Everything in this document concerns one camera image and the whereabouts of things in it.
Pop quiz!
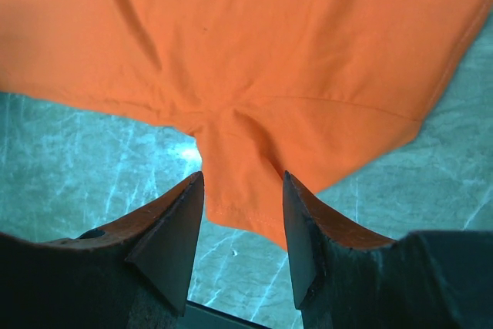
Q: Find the orange t-shirt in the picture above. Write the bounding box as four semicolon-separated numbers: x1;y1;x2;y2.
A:
1;0;492;247

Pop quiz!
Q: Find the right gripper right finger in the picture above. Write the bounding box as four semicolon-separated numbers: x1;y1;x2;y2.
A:
283;173;492;328

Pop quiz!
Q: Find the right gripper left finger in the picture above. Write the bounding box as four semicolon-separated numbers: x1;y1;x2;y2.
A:
1;172;204;328

